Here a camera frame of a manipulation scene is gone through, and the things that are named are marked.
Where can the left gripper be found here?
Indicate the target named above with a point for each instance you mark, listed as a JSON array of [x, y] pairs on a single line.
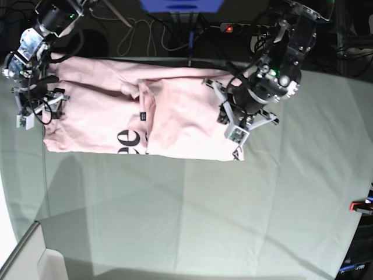
[[230, 112]]

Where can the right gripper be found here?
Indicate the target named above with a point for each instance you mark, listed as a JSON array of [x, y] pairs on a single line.
[[45, 108]]

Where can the pink t-shirt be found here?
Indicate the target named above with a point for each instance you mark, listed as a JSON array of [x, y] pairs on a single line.
[[118, 107]]

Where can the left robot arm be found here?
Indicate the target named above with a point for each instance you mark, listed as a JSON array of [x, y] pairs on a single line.
[[274, 73]]

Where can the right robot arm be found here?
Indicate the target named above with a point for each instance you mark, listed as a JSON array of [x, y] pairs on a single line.
[[28, 65]]

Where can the black power strip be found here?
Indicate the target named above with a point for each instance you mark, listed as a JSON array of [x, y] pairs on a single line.
[[245, 28]]

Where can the green table cloth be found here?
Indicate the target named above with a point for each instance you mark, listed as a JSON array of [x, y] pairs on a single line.
[[280, 213]]

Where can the blue box at top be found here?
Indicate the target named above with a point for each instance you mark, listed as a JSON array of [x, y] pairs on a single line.
[[161, 6]]

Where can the red right table clamp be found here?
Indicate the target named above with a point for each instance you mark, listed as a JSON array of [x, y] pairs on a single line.
[[363, 207]]

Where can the white bin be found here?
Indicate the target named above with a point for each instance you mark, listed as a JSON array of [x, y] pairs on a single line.
[[31, 259]]

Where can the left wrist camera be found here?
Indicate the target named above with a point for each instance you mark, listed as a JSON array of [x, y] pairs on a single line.
[[236, 134]]

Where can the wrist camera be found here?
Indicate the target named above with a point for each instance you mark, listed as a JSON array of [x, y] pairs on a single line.
[[236, 134], [25, 121]]

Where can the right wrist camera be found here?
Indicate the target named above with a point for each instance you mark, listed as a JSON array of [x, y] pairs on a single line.
[[25, 121]]

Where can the blue clamp handle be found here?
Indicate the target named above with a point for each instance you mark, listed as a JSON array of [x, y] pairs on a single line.
[[191, 40]]

